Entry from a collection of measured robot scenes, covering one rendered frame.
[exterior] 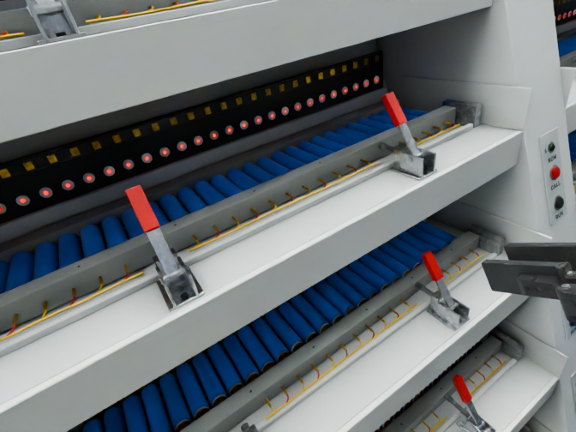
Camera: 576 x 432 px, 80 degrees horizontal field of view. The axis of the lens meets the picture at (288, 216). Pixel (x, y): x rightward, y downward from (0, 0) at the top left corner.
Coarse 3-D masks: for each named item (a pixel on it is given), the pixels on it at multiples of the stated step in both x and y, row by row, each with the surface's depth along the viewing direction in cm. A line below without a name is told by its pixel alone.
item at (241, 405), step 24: (456, 240) 50; (456, 264) 47; (408, 288) 44; (360, 312) 42; (384, 312) 43; (336, 336) 39; (288, 360) 38; (312, 360) 38; (264, 384) 36; (288, 384) 37; (312, 384) 37; (216, 408) 34; (240, 408) 34
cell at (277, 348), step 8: (256, 320) 44; (264, 320) 44; (256, 328) 43; (264, 328) 42; (264, 336) 42; (272, 336) 41; (264, 344) 41; (272, 344) 40; (280, 344) 40; (272, 352) 40; (280, 352) 39
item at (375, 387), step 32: (448, 224) 57; (480, 224) 51; (512, 224) 47; (480, 288) 45; (384, 320) 43; (416, 320) 42; (480, 320) 41; (384, 352) 39; (416, 352) 39; (448, 352) 39; (352, 384) 37; (384, 384) 36; (416, 384) 38; (256, 416) 36; (288, 416) 35; (320, 416) 35; (352, 416) 34; (384, 416) 36
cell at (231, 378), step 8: (216, 344) 42; (208, 352) 41; (216, 352) 41; (224, 352) 41; (216, 360) 40; (224, 360) 40; (216, 368) 39; (224, 368) 39; (232, 368) 39; (224, 376) 38; (232, 376) 38; (224, 384) 38; (232, 384) 37
